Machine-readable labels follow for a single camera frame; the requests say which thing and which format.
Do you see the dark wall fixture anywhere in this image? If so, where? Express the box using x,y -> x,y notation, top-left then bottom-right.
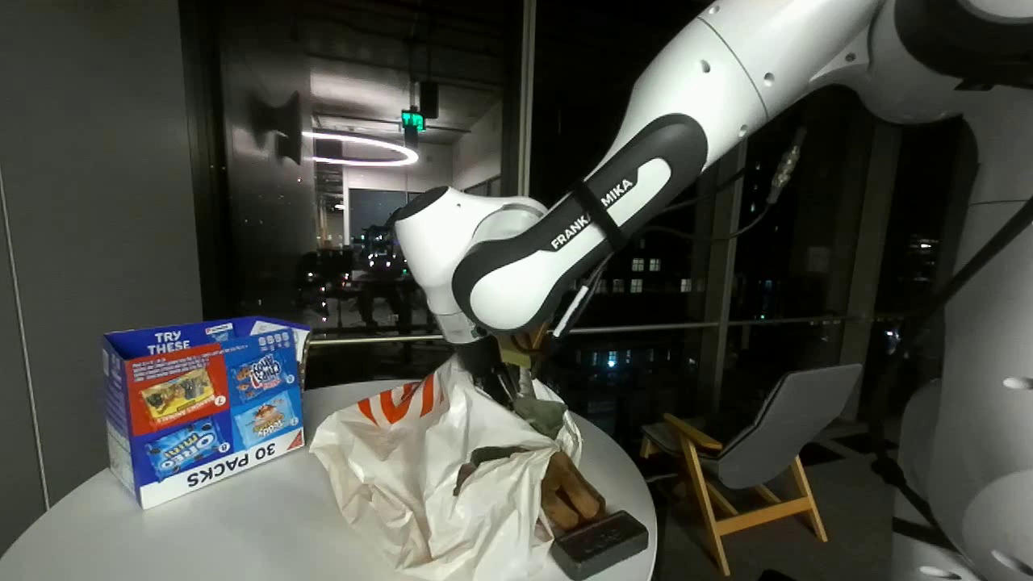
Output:
252,90 -> 311,169

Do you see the white plastic bag orange print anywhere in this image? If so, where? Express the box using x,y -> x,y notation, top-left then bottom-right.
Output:
308,357 -> 591,576

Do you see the wooden chair grey seat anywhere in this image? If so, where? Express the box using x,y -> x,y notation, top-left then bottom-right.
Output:
642,363 -> 868,579

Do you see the ring ceiling light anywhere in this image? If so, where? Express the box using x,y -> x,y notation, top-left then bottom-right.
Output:
300,127 -> 424,172

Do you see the blue snack variety box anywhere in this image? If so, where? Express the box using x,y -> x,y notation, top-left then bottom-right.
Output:
99,312 -> 315,509

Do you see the black rectangular device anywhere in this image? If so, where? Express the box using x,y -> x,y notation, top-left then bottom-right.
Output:
549,507 -> 651,581

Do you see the window handrail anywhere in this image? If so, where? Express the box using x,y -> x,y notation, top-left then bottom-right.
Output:
303,312 -> 865,350

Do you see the white round pedestal table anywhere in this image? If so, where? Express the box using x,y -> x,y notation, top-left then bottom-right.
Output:
0,374 -> 663,581

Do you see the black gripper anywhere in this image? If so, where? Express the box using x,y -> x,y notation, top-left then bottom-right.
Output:
470,339 -> 532,408

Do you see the dark diagonal stand pole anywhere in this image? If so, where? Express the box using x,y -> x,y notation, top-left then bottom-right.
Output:
933,198 -> 1033,315

